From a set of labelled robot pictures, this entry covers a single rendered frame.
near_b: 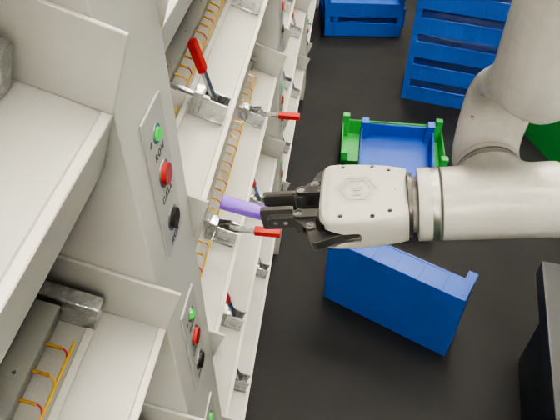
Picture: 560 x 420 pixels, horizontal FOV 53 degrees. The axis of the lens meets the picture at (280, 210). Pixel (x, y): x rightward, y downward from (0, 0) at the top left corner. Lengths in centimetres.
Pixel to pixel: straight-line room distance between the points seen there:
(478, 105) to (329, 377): 74
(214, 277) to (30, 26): 49
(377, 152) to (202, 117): 105
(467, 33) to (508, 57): 134
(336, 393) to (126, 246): 89
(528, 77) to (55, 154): 40
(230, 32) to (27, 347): 52
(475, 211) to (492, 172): 5
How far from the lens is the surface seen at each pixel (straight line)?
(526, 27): 53
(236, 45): 78
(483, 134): 70
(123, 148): 33
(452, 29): 188
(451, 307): 119
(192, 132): 61
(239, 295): 96
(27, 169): 28
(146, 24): 36
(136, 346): 45
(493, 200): 63
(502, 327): 140
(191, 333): 54
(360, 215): 62
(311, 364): 126
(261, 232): 75
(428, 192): 63
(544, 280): 114
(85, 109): 32
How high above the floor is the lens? 109
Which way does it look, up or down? 45 degrees down
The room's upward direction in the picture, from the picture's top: straight up
